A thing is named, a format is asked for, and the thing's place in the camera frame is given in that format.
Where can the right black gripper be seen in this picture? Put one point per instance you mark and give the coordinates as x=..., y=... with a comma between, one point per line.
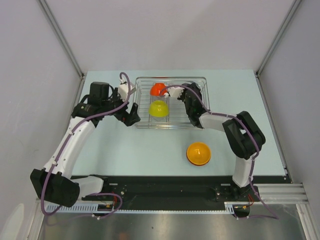
x=180, y=97

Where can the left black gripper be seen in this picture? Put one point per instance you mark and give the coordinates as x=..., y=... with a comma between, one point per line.
x=128, y=118

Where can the wire dish rack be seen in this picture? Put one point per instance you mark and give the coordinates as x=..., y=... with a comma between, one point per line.
x=177, y=117

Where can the yellow-green bowl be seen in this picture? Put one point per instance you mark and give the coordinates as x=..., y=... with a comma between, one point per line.
x=158, y=109

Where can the red-orange bowl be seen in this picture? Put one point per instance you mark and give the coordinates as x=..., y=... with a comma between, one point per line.
x=158, y=89

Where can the orange-yellow bowl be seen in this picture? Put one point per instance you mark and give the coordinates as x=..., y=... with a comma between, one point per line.
x=198, y=150

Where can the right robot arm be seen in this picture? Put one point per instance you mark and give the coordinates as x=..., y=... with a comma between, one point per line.
x=244, y=136

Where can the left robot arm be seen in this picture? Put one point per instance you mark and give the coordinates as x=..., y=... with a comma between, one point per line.
x=53, y=182

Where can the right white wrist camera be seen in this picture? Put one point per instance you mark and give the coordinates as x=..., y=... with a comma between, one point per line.
x=173, y=92

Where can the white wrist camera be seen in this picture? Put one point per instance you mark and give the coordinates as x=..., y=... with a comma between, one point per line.
x=173, y=92
x=125, y=90

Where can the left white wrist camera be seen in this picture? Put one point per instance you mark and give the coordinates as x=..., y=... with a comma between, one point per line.
x=125, y=90

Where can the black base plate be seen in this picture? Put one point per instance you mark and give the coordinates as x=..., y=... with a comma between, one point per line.
x=242, y=209

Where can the white cable duct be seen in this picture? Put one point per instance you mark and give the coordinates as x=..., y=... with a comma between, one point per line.
x=97, y=208

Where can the aluminium frame rail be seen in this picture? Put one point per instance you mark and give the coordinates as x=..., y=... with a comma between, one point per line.
x=269, y=193

